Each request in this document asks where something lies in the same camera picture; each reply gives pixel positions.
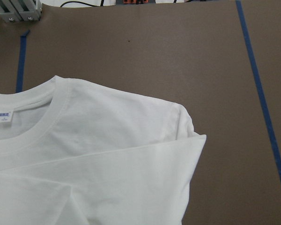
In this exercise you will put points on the grey aluminium frame post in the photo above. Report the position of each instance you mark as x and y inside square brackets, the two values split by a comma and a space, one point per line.
[12, 11]

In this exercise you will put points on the white long-sleeve printed shirt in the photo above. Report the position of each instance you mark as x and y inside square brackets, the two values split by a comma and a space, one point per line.
[74, 152]

